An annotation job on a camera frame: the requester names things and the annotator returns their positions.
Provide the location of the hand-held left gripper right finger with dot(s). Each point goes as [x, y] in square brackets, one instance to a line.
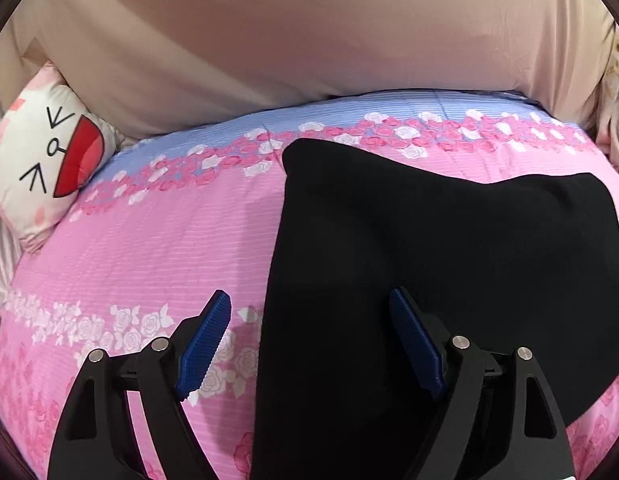
[419, 345]

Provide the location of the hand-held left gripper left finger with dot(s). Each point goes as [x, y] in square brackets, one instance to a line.
[204, 345]

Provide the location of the black pants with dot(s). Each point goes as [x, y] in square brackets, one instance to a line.
[389, 235]

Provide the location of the pink floral bedsheet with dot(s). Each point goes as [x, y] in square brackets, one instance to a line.
[164, 240]

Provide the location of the white satin cloth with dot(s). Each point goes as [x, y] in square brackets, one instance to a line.
[2, 260]

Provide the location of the cartoon face pillow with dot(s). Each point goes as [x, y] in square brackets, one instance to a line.
[34, 160]

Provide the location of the pale floral blanket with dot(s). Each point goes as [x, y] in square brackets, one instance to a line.
[614, 110]

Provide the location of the beige fabric headboard cover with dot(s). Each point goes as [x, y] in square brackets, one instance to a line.
[289, 35]

